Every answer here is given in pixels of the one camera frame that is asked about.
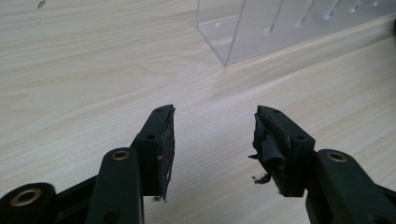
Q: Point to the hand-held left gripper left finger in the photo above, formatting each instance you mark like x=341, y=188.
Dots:
x=152, y=155

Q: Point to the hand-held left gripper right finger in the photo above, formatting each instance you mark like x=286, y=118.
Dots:
x=289, y=155

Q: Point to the clear acrylic slotted rack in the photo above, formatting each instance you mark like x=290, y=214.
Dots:
x=280, y=28

